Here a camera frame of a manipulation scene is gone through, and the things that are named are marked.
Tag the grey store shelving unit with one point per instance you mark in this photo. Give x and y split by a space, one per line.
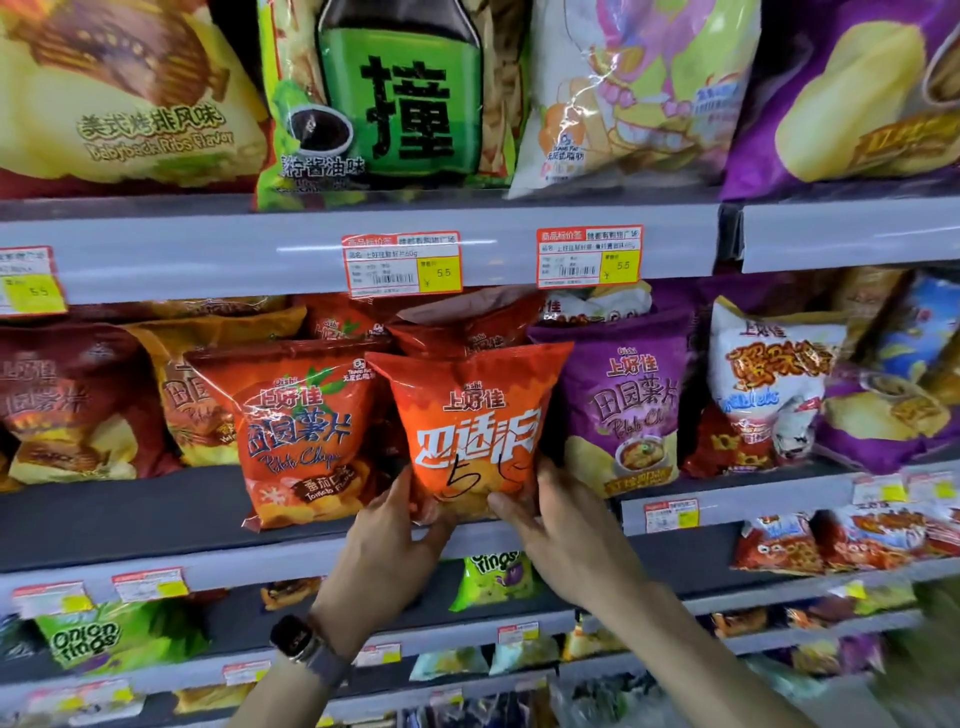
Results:
225 255

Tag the blue orange-flame chip bag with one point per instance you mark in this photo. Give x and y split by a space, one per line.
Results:
291 592

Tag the golden yellow snack bag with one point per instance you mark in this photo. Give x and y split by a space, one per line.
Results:
592 643
214 697

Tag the huge purple yellow snack bag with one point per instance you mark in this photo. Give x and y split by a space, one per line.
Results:
847 97

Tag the green prawn cracker bag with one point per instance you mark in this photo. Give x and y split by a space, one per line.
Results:
397 97

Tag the person's right hand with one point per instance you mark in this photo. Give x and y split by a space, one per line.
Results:
577 547

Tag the small yellow chip bag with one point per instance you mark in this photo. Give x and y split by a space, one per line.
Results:
187 360

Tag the green snack bag purple cartoon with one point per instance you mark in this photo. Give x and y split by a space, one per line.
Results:
120 637
495 581

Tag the large red yellow snack bag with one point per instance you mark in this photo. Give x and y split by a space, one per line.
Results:
127 97

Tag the dark red snack bag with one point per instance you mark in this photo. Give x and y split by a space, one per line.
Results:
341 316

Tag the person's right forearm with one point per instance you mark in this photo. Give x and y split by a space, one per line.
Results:
697 660

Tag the red yellow price tag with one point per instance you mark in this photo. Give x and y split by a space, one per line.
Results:
150 585
589 256
378 655
401 264
105 692
880 489
54 699
51 600
246 673
671 516
932 486
30 281
517 634

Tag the white pony corn strip bag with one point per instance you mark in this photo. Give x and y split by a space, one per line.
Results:
637 97

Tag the red white cartoon snack bag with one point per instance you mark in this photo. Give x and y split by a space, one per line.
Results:
765 390
600 302

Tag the large orange snack bag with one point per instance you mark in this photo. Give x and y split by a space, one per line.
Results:
472 427
300 435

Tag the person's left hand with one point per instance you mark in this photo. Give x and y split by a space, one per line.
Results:
375 570

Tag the red orange snack bag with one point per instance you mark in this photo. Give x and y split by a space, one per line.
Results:
465 319

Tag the smartwatch with grey band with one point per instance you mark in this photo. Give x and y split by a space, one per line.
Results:
296 641

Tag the large purple yellow snack bag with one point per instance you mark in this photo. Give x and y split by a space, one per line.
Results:
885 427

